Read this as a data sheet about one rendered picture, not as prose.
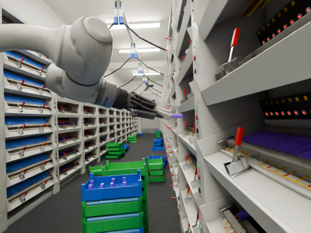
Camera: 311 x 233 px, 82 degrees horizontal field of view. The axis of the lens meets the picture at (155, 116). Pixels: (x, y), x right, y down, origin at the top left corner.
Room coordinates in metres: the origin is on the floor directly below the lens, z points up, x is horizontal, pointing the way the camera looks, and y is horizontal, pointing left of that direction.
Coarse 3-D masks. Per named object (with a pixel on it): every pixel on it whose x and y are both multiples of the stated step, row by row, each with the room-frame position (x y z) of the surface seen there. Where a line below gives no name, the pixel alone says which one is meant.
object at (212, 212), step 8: (216, 200) 0.52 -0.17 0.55; (224, 200) 0.52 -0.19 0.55; (232, 200) 0.52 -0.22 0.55; (200, 208) 0.52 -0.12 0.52; (208, 208) 0.52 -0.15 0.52; (216, 208) 0.52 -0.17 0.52; (224, 208) 0.51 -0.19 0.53; (232, 208) 0.50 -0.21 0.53; (240, 208) 0.52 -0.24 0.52; (208, 216) 0.52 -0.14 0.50; (216, 216) 0.52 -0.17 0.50; (224, 216) 0.51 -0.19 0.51; (208, 224) 0.51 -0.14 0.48; (216, 224) 0.50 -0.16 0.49; (224, 224) 0.49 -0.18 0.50; (240, 224) 0.46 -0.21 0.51; (248, 224) 0.45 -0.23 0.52; (216, 232) 0.47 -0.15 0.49; (224, 232) 0.46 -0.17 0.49; (256, 232) 0.42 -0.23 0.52
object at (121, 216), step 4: (136, 212) 0.94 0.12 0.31; (96, 216) 0.90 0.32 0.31; (100, 216) 0.90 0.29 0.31; (104, 216) 0.90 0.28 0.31; (108, 216) 0.90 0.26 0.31; (112, 216) 0.90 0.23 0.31; (116, 216) 0.90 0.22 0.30; (120, 216) 0.91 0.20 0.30; (124, 216) 0.91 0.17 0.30; (128, 216) 0.91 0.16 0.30; (132, 216) 0.91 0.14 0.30; (136, 216) 0.93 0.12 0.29; (88, 220) 0.89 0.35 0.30; (92, 220) 0.89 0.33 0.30; (96, 220) 0.89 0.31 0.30; (100, 220) 0.90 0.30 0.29
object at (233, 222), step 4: (224, 212) 0.50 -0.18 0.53; (228, 212) 0.49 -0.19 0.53; (228, 216) 0.48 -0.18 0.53; (232, 216) 0.47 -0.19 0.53; (228, 220) 0.46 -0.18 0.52; (232, 220) 0.46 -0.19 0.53; (236, 220) 0.45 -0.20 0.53; (232, 224) 0.44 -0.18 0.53; (236, 224) 0.44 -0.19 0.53; (224, 228) 0.46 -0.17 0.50; (232, 228) 0.45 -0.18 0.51; (236, 228) 0.42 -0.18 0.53; (240, 228) 0.42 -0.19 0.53; (236, 232) 0.41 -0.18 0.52; (240, 232) 0.41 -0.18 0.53; (244, 232) 0.40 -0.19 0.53
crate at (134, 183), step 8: (104, 176) 1.08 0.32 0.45; (112, 176) 1.09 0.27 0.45; (120, 176) 1.09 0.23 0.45; (128, 176) 1.10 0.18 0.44; (136, 176) 1.10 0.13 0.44; (88, 184) 1.01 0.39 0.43; (96, 184) 1.07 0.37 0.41; (104, 184) 1.08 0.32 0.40; (120, 184) 1.07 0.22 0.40; (128, 184) 1.07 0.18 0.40; (136, 184) 1.06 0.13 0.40; (88, 192) 0.88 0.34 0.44; (96, 192) 0.88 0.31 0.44; (104, 192) 0.89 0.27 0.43; (112, 192) 0.89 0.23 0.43; (120, 192) 0.90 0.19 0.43; (128, 192) 0.90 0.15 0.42; (136, 192) 0.91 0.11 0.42; (88, 200) 0.88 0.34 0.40
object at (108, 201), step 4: (136, 196) 0.94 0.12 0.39; (96, 200) 0.91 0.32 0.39; (100, 200) 0.90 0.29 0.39; (104, 200) 0.90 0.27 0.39; (108, 200) 0.90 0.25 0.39; (112, 200) 0.90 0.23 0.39; (116, 200) 0.91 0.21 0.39; (120, 200) 0.91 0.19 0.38; (124, 200) 0.91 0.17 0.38; (128, 200) 0.91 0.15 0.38; (132, 200) 0.91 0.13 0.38; (136, 200) 0.92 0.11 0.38; (88, 204) 0.89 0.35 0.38; (92, 204) 0.89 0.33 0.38; (96, 204) 0.90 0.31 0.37
